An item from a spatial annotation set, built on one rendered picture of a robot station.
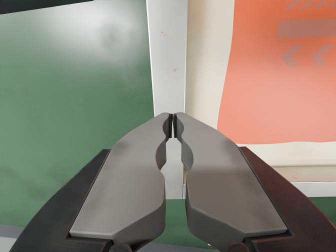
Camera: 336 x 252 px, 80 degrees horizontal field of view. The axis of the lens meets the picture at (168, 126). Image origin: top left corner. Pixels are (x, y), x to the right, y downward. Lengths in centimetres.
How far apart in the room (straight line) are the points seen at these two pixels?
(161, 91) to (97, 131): 134
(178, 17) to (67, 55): 119
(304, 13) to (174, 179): 26
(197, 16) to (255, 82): 11
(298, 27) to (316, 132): 16
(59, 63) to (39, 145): 71
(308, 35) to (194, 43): 13
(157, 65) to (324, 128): 27
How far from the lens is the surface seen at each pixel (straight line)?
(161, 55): 22
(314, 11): 29
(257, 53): 28
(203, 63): 26
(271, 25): 27
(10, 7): 67
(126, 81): 132
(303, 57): 30
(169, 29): 21
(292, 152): 39
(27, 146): 190
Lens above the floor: 120
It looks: 56 degrees down
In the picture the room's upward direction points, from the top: 180 degrees clockwise
